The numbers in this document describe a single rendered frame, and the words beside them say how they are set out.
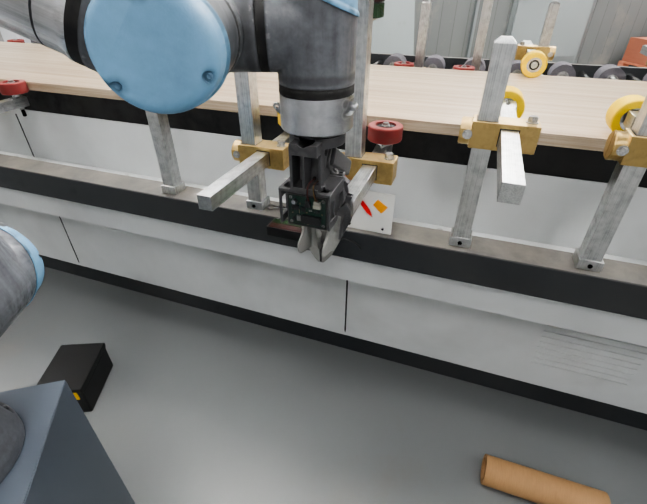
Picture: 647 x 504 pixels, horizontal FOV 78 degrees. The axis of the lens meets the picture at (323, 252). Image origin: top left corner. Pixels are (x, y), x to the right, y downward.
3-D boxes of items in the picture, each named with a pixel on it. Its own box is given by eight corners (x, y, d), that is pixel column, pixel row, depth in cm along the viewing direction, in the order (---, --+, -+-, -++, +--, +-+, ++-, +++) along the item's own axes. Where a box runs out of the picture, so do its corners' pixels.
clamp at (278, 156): (282, 172, 91) (281, 150, 89) (231, 164, 95) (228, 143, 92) (293, 162, 96) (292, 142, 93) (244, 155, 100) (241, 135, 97)
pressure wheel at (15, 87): (14, 114, 138) (-2, 78, 132) (40, 111, 141) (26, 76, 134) (8, 120, 132) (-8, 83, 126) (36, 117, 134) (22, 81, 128)
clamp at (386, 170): (391, 186, 85) (393, 163, 82) (331, 177, 88) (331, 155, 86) (396, 176, 89) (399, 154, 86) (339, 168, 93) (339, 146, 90)
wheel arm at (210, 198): (214, 215, 74) (210, 195, 72) (198, 212, 75) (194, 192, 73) (303, 141, 108) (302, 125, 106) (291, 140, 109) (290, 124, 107)
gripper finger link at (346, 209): (319, 236, 60) (318, 184, 56) (323, 231, 62) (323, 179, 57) (348, 242, 59) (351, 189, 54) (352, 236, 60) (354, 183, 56)
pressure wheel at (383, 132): (394, 178, 94) (400, 129, 87) (361, 173, 96) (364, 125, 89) (401, 166, 100) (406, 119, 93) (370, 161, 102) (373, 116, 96)
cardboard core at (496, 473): (614, 517, 99) (486, 475, 108) (601, 531, 104) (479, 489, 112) (607, 485, 105) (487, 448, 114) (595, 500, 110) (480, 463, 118)
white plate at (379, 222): (390, 235, 91) (394, 195, 85) (286, 216, 98) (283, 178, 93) (391, 234, 91) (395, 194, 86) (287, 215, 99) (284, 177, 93)
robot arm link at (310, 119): (296, 81, 53) (368, 87, 50) (298, 119, 55) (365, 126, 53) (266, 97, 46) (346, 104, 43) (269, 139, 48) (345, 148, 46)
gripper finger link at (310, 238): (291, 273, 61) (288, 221, 56) (306, 253, 65) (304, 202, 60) (310, 278, 60) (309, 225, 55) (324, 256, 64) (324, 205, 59)
